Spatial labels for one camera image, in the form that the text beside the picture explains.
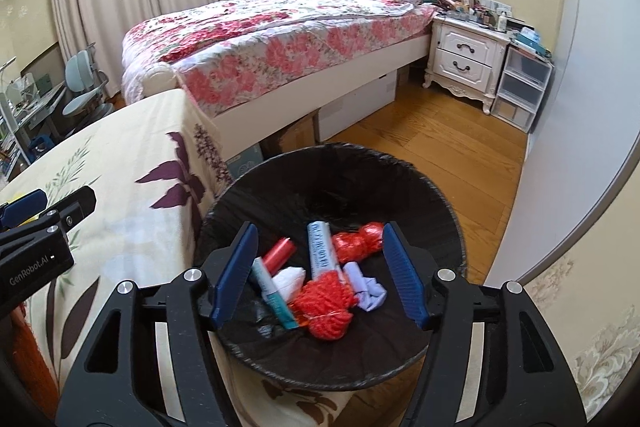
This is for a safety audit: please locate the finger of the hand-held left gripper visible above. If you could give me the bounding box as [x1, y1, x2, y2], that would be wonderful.
[0, 189, 48, 230]
[27, 185, 97, 235]

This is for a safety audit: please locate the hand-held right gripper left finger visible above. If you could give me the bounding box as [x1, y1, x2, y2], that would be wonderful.
[55, 221, 261, 427]

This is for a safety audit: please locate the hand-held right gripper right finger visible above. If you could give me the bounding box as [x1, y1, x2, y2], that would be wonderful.
[381, 221, 587, 427]

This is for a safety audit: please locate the lilac cloth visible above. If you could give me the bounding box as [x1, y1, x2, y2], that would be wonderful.
[342, 261, 388, 312]

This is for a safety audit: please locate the white and teal tube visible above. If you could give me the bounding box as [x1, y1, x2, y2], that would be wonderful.
[250, 257, 298, 330]

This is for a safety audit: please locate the red bottle with black cap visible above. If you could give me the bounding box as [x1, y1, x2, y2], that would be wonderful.
[262, 237, 296, 275]

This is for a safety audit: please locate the white paper ball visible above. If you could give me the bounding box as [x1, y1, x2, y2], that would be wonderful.
[272, 266, 306, 303]

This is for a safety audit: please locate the red plastic bag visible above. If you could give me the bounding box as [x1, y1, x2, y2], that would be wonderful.
[332, 222, 386, 265]
[290, 264, 358, 340]

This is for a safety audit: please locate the black lined trash bin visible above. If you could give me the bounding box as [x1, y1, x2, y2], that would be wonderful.
[192, 143, 468, 392]

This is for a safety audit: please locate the white tube with blue print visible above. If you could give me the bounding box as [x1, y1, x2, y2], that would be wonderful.
[306, 221, 346, 283]

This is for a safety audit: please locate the grey study desk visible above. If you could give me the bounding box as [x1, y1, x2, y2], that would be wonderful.
[0, 62, 68, 142]

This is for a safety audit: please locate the pale teal box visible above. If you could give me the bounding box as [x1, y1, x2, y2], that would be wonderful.
[225, 142, 266, 180]

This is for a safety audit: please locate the grey blue desk chair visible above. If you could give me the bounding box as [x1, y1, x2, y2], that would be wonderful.
[60, 42, 115, 118]

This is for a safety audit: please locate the brown cardboard box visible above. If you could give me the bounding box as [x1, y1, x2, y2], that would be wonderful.
[260, 109, 321, 158]

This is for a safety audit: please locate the white storage box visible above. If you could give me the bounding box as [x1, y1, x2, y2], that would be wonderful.
[317, 69, 398, 142]

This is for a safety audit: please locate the clear plastic drawer unit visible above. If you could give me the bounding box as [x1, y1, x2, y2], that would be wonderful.
[490, 39, 555, 132]

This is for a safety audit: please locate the white nightstand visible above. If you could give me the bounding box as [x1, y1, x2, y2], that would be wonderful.
[423, 14, 511, 115]

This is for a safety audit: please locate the pink floral quilt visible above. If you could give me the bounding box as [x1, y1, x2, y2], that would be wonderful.
[121, 0, 441, 118]

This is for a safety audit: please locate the cluster of cosmetic bottles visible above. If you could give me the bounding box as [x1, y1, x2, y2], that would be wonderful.
[440, 0, 551, 52]

